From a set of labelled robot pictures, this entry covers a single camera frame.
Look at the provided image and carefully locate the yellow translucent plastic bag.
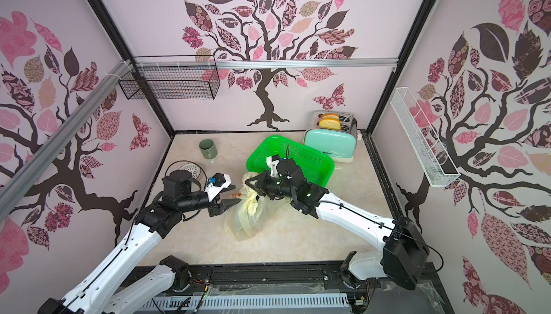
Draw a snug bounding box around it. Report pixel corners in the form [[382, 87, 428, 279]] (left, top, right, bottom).
[[224, 172, 269, 242]]

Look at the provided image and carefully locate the green plastic basket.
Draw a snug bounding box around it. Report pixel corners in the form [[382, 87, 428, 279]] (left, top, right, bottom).
[[246, 135, 334, 187]]

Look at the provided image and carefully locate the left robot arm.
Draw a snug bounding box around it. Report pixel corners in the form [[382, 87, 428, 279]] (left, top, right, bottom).
[[38, 170, 239, 313]]

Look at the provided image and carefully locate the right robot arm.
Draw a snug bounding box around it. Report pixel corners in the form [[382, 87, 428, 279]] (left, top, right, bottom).
[[245, 156, 430, 290]]

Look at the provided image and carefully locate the patterned white bowl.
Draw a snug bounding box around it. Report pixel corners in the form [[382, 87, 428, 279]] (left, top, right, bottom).
[[178, 162, 202, 179]]

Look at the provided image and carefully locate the green ceramic cup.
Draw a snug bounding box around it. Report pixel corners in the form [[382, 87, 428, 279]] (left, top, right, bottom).
[[199, 139, 218, 160]]

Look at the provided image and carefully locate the mint green toaster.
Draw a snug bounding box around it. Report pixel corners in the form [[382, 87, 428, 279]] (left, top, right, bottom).
[[303, 111, 358, 163]]

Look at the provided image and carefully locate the bread slice in toaster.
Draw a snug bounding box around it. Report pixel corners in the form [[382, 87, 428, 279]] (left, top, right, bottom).
[[318, 117, 342, 130]]

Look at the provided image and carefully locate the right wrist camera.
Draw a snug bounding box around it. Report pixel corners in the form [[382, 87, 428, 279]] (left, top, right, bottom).
[[266, 155, 281, 179]]

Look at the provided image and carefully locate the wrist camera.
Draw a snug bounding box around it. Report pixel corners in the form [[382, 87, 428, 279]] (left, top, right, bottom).
[[266, 155, 281, 179], [205, 173, 235, 202]]

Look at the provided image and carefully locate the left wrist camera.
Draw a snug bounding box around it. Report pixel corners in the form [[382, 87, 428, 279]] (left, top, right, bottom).
[[205, 173, 235, 202]]

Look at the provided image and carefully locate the black wire basket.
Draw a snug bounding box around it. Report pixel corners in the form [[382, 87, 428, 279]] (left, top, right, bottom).
[[119, 56, 222, 100]]

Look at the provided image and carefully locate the white slotted cable duct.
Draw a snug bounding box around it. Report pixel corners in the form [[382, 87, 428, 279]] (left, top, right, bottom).
[[100, 293, 350, 313]]

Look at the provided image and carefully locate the back aluminium rail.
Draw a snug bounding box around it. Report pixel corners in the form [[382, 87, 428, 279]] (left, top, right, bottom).
[[136, 58, 398, 69]]

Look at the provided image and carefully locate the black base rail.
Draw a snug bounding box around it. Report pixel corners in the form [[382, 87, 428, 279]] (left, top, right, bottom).
[[121, 261, 453, 313]]

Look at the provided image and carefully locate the white wire shelf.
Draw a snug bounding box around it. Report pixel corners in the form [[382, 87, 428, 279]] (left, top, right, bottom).
[[390, 87, 460, 188]]

